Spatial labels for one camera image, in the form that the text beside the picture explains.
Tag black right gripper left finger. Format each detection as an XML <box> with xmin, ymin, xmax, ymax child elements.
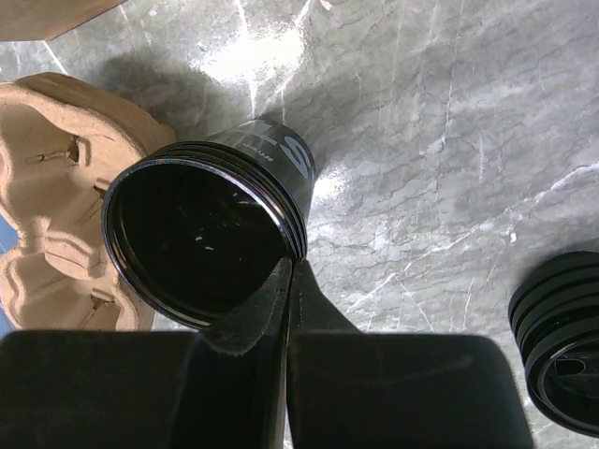
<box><xmin>198</xmin><ymin>257</ymin><xmax>291</xmax><ymax>356</ymax></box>

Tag blue alphabet placemat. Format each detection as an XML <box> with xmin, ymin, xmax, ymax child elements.
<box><xmin>1</xmin><ymin>216</ymin><xmax>21</xmax><ymax>337</ymax></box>

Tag black cup stack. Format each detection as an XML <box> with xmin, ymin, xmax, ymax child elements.
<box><xmin>101</xmin><ymin>120</ymin><xmax>316</xmax><ymax>329</ymax></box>

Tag brown paper bag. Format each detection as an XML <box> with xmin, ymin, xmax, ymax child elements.
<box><xmin>1</xmin><ymin>0</ymin><xmax>110</xmax><ymax>42</ymax></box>

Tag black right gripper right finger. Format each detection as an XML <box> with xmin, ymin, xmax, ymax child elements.
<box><xmin>286</xmin><ymin>262</ymin><xmax>365</xmax><ymax>448</ymax></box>

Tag black lid stack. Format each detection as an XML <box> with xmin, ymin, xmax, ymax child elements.
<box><xmin>508</xmin><ymin>252</ymin><xmax>598</xmax><ymax>438</ymax></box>

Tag brown pulp cup carrier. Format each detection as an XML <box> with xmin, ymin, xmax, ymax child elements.
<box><xmin>1</xmin><ymin>72</ymin><xmax>175</xmax><ymax>331</ymax></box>

